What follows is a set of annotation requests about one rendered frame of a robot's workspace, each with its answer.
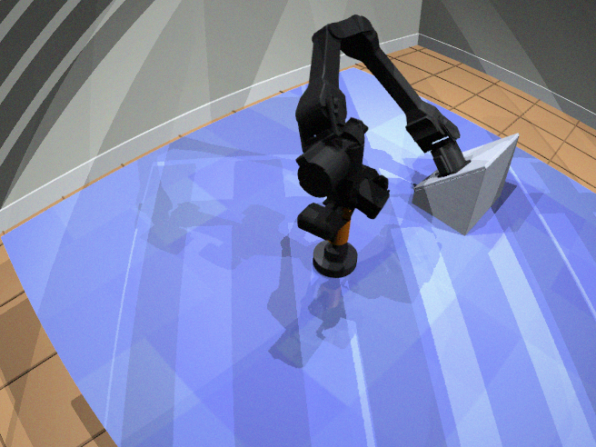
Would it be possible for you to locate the orange cylinder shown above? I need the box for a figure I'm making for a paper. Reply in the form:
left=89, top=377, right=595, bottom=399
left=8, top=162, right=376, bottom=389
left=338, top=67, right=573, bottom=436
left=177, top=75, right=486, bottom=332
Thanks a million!
left=327, top=207, right=352, bottom=245

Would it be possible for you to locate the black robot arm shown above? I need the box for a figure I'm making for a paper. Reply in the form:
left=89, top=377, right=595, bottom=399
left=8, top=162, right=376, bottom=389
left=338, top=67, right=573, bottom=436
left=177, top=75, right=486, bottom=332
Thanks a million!
left=295, top=15, right=472, bottom=219

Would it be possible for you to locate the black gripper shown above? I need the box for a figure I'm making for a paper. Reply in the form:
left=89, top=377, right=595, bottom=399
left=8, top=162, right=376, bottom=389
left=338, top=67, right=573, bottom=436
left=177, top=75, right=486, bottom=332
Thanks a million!
left=297, top=165, right=379, bottom=242

